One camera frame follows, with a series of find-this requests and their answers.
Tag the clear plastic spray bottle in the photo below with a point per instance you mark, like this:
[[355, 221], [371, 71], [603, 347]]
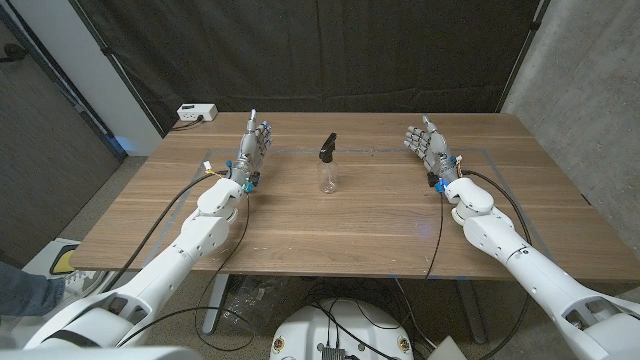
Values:
[[328, 177]]

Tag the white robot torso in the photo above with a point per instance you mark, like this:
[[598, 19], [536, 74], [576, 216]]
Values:
[[300, 335]]

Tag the white power strip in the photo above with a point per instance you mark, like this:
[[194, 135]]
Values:
[[197, 112]]

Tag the black backdrop stand pole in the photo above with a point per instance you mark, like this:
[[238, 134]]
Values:
[[522, 50], [117, 65]]

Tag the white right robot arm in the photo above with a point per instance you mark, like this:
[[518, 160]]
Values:
[[540, 280]]

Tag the black backdrop curtain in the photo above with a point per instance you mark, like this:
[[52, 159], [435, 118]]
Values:
[[250, 50]]

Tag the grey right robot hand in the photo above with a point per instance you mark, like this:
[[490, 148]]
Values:
[[436, 147]]

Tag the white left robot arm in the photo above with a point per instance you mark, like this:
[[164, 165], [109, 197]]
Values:
[[165, 265]]

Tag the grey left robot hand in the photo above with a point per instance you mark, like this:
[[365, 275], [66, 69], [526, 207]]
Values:
[[247, 150]]

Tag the grey table leg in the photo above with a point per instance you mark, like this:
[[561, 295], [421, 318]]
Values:
[[215, 305], [472, 315]]

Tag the clear plastic bag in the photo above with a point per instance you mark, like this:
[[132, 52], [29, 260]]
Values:
[[250, 300]]

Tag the white angular block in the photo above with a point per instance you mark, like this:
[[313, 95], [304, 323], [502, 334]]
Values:
[[447, 350]]

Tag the blue jeans leg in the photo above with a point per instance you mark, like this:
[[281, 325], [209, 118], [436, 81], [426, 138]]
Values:
[[25, 290]]

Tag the black wall hook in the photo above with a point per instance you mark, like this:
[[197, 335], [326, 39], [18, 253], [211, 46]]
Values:
[[12, 52]]

